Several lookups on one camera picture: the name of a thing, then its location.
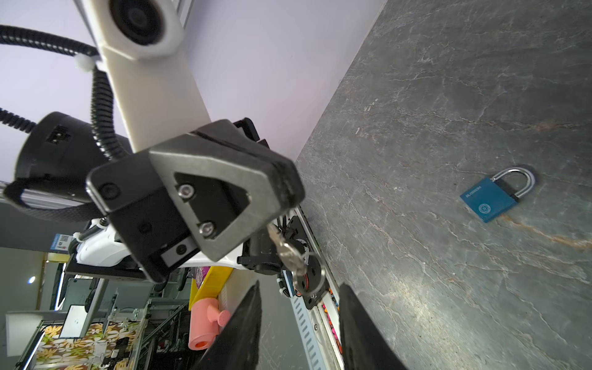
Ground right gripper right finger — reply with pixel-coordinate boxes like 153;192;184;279
339;284;406;370

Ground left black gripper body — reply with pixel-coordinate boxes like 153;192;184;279
86;152;200;283

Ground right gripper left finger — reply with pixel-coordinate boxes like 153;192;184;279
191;282;262;370

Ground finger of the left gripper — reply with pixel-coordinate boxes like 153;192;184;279
149;120;305;261

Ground silver key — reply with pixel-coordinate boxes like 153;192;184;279
267;224;326;296

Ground blue padlock smaller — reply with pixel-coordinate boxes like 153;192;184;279
459;166;536;223

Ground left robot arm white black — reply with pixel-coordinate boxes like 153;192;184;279
4;112;305;284

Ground pink cylinder object outside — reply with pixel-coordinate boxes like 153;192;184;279
188;298;231;351

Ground yellow bin outside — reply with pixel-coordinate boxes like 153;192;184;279
188;266;234;310

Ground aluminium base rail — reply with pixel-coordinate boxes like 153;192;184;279
277;208;345;369

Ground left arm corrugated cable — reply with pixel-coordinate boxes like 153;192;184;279
0;24;128;160

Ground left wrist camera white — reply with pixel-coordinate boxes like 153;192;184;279
76;1;211;151

